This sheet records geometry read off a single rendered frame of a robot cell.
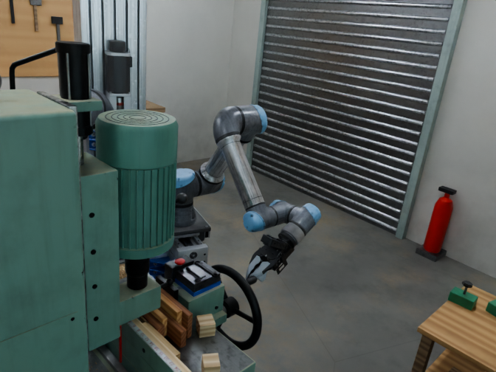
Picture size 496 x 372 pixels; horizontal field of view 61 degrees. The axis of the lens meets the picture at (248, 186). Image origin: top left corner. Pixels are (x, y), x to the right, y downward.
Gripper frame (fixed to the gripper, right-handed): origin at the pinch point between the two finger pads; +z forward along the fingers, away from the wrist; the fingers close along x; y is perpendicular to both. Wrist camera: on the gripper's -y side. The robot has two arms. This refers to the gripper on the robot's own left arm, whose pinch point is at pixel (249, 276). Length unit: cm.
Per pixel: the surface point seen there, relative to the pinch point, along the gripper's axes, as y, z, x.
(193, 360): -17.4, 31.4, -16.6
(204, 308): -11.1, 18.7, -3.9
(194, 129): 166, -171, 320
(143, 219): -52, 20, -6
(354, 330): 138, -54, 11
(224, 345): -12.6, 23.3, -17.6
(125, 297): -33.4, 32.4, -0.5
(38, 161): -79, 29, -9
